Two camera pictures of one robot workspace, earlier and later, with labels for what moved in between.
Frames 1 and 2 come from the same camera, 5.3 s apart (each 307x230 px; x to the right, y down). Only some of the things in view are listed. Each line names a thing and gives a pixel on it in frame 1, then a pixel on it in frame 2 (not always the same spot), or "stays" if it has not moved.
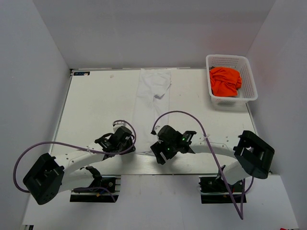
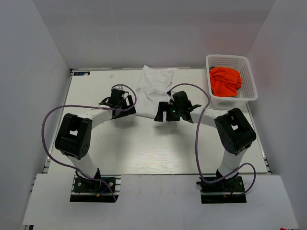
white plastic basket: x=247 y=92 stays
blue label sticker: x=81 y=73 stays
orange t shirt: x=225 y=82 stays
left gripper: x=129 y=141 to x=130 y=100
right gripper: x=156 y=148 to x=163 y=107
